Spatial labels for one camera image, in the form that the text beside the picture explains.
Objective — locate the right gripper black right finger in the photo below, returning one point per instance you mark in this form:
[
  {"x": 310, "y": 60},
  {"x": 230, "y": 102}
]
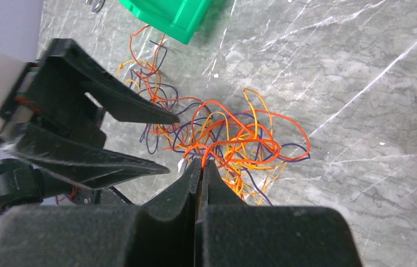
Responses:
[{"x": 214, "y": 191}]

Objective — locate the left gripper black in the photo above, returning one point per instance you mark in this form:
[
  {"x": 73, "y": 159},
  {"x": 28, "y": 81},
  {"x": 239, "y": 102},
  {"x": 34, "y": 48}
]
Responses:
[{"x": 55, "y": 92}]

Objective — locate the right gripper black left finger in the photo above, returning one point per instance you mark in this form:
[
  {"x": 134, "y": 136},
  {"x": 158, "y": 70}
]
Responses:
[{"x": 165, "y": 225}]

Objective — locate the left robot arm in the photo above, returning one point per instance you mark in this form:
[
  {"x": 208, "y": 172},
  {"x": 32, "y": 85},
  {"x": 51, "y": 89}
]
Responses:
[{"x": 22, "y": 183}]

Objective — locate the silver open-end wrench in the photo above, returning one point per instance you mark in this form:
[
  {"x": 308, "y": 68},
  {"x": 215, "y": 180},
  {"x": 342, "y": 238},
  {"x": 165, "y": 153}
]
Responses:
[{"x": 95, "y": 5}]

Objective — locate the green plastic bin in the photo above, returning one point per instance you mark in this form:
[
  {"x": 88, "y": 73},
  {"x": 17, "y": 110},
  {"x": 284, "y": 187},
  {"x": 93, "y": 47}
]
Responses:
[{"x": 178, "y": 19}]

